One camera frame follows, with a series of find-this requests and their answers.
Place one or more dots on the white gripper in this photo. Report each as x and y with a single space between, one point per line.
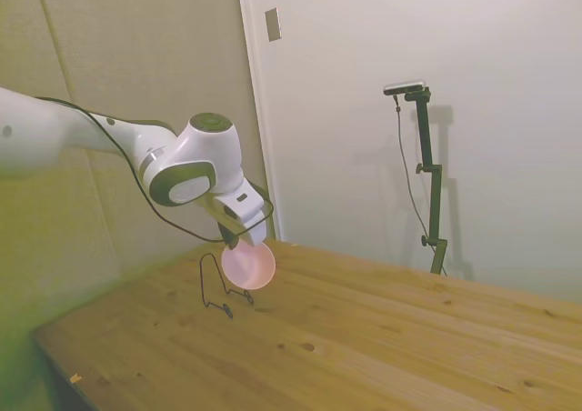
243 202

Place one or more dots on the pink plastic bowl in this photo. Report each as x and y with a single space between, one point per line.
249 265

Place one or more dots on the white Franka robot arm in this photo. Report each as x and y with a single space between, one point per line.
91 131

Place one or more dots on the small yellow scrap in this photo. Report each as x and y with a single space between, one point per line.
75 377

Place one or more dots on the white vertical wall trim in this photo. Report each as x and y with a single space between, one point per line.
257 111

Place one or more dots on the black camera stand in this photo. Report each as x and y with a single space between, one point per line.
429 170

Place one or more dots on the grey wall switch plate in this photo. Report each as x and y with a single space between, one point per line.
273 24

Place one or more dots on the grey exterior camera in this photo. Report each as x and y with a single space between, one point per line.
404 87

